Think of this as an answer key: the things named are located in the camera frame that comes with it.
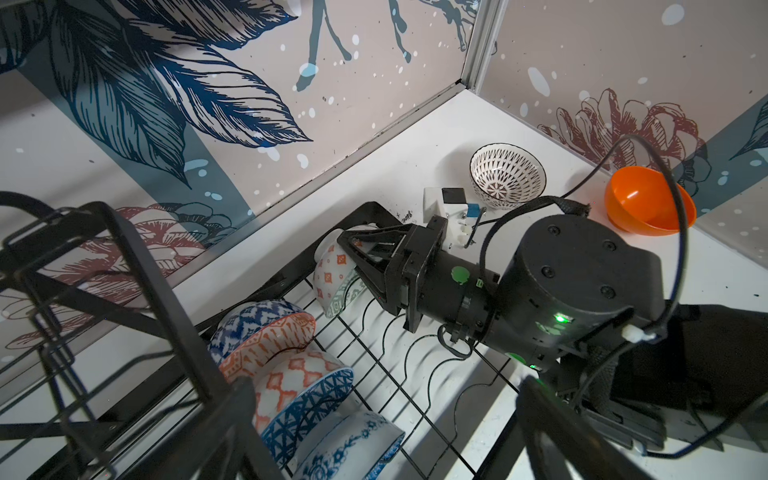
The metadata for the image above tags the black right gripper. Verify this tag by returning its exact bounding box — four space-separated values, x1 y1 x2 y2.
337 215 448 333

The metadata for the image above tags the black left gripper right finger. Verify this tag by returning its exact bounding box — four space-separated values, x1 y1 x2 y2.
516 377 649 479

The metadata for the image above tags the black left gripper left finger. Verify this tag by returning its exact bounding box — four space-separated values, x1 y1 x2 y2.
122 378 257 479

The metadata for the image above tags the green grey patterned bowl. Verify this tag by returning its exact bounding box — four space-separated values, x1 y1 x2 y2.
312 229 367 320

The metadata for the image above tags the orange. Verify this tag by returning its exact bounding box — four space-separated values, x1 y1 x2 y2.
208 300 316 381

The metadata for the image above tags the blue floral bowl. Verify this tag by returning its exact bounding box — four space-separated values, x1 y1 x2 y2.
293 410 405 480

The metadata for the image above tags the white brown patterned bowl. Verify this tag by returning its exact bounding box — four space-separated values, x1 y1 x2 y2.
469 143 547 210

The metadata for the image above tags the orange plastic bowl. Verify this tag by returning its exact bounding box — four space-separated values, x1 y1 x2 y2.
604 166 680 236

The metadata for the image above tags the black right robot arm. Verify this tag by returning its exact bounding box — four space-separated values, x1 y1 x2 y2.
338 215 767 452

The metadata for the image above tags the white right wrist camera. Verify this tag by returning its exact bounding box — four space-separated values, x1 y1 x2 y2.
423 187 486 250

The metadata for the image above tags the black wire dish rack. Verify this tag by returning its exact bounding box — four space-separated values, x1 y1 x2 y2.
0 191 523 480

